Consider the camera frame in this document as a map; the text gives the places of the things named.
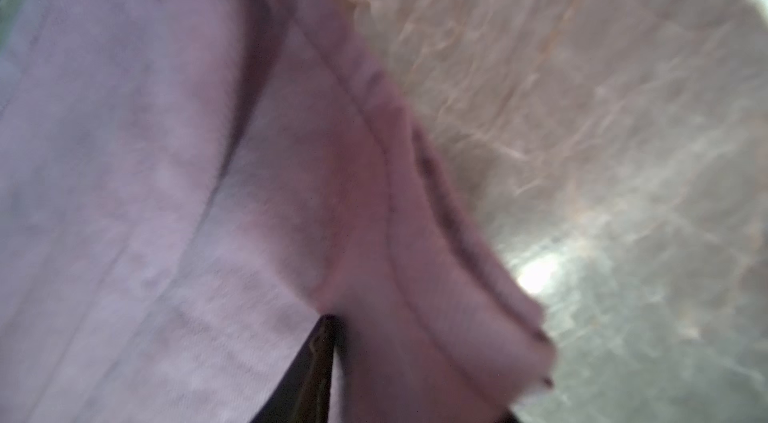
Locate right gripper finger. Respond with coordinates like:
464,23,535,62
251,315,338,423

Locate purple trousers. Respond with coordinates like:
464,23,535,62
1,0,556,422

